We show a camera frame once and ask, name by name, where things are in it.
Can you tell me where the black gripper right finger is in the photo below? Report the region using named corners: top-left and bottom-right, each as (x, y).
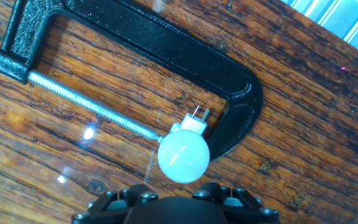
top-left (193, 182), bottom-right (279, 224)

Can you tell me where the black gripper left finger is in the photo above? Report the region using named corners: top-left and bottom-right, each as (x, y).
top-left (71, 183), bottom-right (160, 224)

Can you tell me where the white light bulb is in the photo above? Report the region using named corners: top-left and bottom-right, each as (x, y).
top-left (157, 129), bottom-right (211, 184)

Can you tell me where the white bulb socket adapter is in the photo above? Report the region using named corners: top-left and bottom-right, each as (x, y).
top-left (170, 105), bottom-right (211, 137)

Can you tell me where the brown wooden board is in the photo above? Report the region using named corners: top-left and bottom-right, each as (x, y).
top-left (0, 0), bottom-right (358, 224)

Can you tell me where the black C-clamp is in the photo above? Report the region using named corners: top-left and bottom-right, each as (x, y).
top-left (0, 0), bottom-right (265, 163)

